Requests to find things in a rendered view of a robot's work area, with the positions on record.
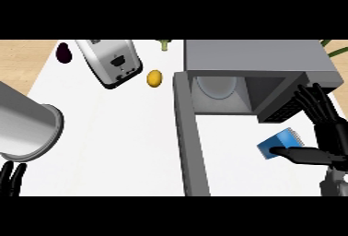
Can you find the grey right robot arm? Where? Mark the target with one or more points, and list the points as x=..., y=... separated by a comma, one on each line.
x=333, y=183

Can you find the silver toaster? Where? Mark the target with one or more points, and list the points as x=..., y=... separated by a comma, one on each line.
x=111, y=63

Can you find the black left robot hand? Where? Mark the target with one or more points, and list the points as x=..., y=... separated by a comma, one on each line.
x=12, y=179

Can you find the green vegetable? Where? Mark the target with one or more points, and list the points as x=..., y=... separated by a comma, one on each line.
x=164, y=43

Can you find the yellow lemon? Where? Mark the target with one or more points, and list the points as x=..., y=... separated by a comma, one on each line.
x=153, y=78

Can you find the grey microwave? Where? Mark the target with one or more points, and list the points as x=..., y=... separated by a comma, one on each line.
x=258, y=73

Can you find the grey microwave door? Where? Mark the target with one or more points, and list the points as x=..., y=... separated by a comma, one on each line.
x=190, y=135

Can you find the dark purple eggplant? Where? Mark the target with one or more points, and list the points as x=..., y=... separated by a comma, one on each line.
x=63, y=53

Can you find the green plant leaves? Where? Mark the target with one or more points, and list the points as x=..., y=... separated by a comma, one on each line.
x=333, y=50

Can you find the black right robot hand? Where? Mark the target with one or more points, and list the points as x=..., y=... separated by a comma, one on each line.
x=329, y=135

